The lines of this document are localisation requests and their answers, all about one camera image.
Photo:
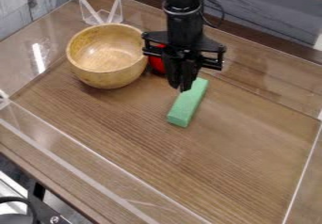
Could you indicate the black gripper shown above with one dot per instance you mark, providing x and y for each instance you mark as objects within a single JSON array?
[{"x": 186, "y": 49}]

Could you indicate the green rectangular block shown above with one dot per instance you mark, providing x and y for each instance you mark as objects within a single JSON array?
[{"x": 186, "y": 104}]

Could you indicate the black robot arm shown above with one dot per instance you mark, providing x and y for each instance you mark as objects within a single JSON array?
[{"x": 182, "y": 46}]

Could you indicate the brown wooden bowl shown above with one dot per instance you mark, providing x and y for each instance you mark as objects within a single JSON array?
[{"x": 104, "y": 55}]

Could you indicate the red toy strawberry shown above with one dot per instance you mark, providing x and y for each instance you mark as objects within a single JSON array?
[{"x": 157, "y": 63}]

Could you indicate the clear acrylic tray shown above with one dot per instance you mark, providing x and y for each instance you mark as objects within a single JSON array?
[{"x": 242, "y": 166}]

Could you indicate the clear acrylic corner bracket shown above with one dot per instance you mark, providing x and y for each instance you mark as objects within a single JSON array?
[{"x": 94, "y": 17}]

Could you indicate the black table leg bracket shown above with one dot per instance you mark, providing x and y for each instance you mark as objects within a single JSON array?
[{"x": 46, "y": 214}]

